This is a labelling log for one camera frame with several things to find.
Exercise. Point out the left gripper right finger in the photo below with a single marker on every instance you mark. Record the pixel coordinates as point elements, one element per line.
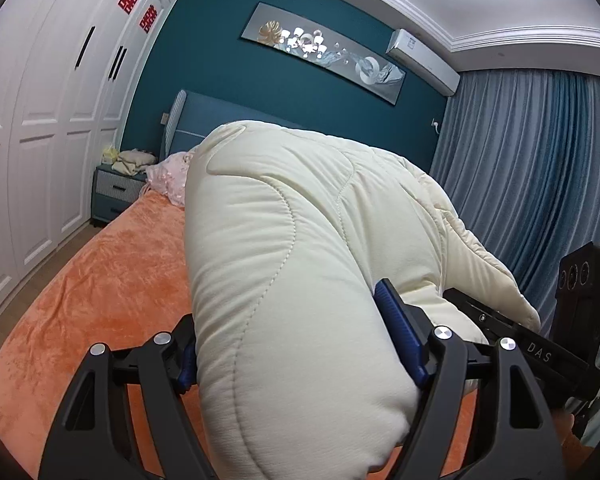
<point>408,328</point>

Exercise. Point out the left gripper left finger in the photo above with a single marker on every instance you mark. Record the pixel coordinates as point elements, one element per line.
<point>185,338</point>

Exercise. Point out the cream quilted jacket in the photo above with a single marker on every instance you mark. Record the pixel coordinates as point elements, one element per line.
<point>287,233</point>

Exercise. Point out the person's right hand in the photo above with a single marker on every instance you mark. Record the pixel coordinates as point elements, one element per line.
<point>574,452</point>

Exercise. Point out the orange plush bed blanket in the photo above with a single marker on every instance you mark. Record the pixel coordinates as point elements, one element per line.
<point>95,319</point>

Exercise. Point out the pink embroidered quilt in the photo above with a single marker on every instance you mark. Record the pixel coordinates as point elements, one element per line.
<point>169,176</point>

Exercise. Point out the blue nightstand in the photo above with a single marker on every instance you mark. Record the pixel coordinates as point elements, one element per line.
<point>113,193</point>

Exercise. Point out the beige cloth on nightstand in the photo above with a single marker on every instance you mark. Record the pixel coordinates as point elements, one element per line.
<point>130,163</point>

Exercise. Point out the blue-grey curtain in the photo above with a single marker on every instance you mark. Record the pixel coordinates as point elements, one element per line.
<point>519,156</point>

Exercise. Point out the blue upholstered headboard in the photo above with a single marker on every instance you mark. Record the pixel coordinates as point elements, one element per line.
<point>193,116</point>

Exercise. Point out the white air conditioner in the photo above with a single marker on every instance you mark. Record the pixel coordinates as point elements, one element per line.
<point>422,61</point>

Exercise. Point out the white wardrobe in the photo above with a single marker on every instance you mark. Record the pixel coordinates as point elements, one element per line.
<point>68,73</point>

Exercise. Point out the floral wall picture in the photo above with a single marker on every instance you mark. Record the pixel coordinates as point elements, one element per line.
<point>314,43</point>

